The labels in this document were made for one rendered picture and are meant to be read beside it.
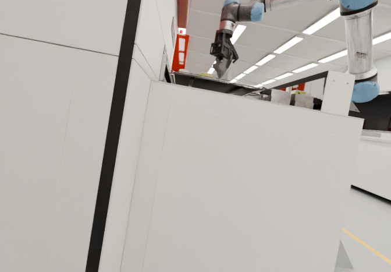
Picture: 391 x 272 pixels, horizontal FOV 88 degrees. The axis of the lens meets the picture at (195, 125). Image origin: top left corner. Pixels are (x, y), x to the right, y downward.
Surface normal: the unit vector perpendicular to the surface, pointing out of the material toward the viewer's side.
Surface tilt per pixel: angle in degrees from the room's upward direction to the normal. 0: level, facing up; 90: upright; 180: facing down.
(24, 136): 90
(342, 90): 90
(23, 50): 90
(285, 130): 90
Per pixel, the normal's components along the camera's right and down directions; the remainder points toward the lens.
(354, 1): -0.43, 0.51
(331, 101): 0.07, 0.04
